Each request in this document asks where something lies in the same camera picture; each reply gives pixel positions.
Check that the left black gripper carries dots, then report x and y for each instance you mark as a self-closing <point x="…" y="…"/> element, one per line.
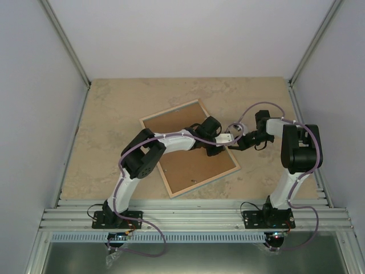
<point x="210" y="153"/>

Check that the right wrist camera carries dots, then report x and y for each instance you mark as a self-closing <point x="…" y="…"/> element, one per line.
<point x="239" y="127"/>

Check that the circuit board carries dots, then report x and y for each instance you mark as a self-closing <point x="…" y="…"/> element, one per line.
<point x="119" y="236"/>
<point x="277" y="235"/>

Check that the right aluminium corner post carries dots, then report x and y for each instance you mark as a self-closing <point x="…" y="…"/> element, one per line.
<point x="318" y="36"/>

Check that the aluminium corner post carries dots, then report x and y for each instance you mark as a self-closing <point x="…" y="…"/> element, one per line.
<point x="318" y="36"/>
<point x="52" y="17"/>

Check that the brown cardboard backing board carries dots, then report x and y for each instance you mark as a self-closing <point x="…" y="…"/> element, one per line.
<point x="185" y="171"/>

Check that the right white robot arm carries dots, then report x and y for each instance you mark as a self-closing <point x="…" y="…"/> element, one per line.
<point x="301" y="154"/>

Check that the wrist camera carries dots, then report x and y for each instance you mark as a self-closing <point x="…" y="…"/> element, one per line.
<point x="225" y="139"/>
<point x="239" y="127"/>

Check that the right circuit board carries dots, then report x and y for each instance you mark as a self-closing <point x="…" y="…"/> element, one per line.
<point x="277" y="235"/>

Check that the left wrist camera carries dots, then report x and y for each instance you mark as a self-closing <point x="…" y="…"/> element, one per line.
<point x="225" y="139"/>

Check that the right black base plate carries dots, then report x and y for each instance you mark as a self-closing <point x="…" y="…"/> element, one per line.
<point x="279" y="219"/>

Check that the left aluminium corner post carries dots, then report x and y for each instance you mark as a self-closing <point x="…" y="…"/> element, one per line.
<point x="52" y="17"/>

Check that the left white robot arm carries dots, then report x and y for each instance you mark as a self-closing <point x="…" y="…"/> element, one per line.
<point x="143" y="153"/>

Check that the grey slotted cable duct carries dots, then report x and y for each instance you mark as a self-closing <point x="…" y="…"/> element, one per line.
<point x="166" y="237"/>

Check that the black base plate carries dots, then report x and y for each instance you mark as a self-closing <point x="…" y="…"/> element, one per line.
<point x="131" y="218"/>
<point x="279" y="219"/>

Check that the clear plastic bag scrap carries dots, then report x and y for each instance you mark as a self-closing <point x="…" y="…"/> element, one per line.
<point x="112" y="257"/>

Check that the left circuit board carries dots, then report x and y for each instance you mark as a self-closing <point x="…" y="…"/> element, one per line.
<point x="119" y="236"/>

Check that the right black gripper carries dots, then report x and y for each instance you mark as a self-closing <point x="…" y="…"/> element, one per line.
<point x="243" y="145"/>

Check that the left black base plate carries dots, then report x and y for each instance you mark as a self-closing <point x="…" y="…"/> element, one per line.
<point x="131" y="218"/>

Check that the aluminium rail beam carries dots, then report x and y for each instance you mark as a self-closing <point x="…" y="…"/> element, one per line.
<point x="192" y="215"/>

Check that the wooden teal picture frame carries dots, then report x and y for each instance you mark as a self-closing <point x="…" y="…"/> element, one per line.
<point x="176" y="194"/>

